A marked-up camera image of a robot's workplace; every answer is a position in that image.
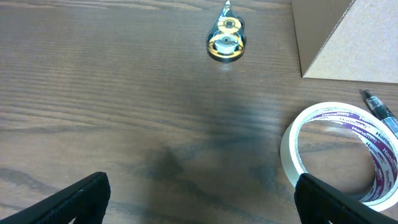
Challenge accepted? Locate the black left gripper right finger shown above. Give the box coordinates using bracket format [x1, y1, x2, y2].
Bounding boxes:
[294, 173, 397, 224]

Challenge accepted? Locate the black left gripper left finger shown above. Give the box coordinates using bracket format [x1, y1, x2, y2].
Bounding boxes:
[1, 172, 111, 224]

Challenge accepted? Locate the black pen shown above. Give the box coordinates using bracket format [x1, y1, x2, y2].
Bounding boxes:
[361, 90, 397, 137]

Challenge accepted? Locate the yellow black correction tape dispenser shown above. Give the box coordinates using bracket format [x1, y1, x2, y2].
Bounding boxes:
[206, 1, 247, 63]

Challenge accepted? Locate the white masking tape roll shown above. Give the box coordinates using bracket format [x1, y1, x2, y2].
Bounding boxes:
[280, 102, 397, 212]

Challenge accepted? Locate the brown cardboard box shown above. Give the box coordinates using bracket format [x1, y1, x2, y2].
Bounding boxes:
[292, 0, 397, 83]

